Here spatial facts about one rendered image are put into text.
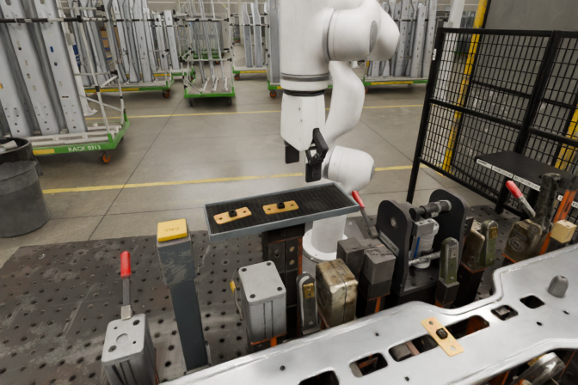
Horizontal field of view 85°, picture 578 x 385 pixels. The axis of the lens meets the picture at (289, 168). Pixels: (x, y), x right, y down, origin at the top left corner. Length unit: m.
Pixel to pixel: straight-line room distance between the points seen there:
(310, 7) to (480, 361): 0.70
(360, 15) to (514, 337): 0.69
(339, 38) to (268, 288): 0.47
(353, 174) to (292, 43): 0.58
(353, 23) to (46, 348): 1.21
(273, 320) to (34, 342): 0.84
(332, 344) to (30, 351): 0.92
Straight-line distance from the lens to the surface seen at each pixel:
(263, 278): 0.68
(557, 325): 0.94
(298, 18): 0.54
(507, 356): 0.82
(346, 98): 0.98
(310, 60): 0.54
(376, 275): 0.81
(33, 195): 3.30
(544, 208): 1.10
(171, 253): 0.77
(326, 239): 1.20
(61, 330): 1.33
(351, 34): 0.51
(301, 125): 0.55
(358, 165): 1.02
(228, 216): 0.77
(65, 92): 4.69
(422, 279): 0.95
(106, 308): 1.33
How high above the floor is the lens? 1.58
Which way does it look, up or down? 25 degrees down
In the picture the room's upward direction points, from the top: straight up
